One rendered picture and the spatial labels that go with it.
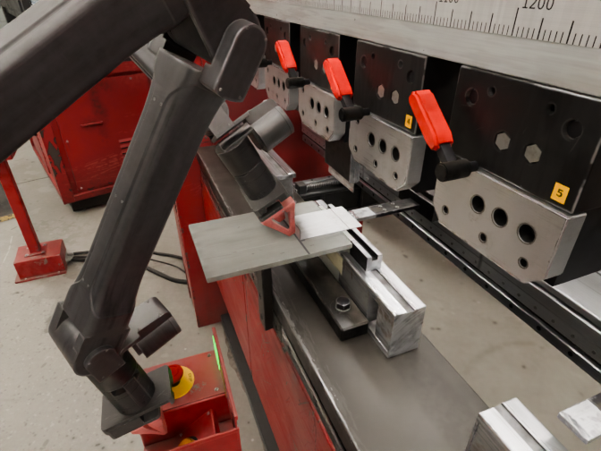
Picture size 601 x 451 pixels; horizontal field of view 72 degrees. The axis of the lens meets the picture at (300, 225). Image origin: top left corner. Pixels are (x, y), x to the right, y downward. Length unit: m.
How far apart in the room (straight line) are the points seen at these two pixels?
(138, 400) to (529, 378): 1.66
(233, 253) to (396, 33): 0.43
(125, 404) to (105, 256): 0.25
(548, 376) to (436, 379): 1.39
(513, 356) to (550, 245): 1.71
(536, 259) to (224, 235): 0.53
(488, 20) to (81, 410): 1.80
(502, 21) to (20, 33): 0.36
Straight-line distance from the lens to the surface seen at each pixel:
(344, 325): 0.72
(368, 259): 0.72
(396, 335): 0.69
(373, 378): 0.69
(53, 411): 1.95
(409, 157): 0.51
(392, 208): 0.86
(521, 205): 0.40
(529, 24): 0.40
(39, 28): 0.35
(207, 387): 0.81
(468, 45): 0.44
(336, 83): 0.58
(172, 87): 0.42
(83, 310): 0.52
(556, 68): 0.38
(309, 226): 0.78
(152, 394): 0.67
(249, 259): 0.71
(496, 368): 2.01
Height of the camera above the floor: 1.41
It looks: 31 degrees down
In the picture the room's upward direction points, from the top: straight up
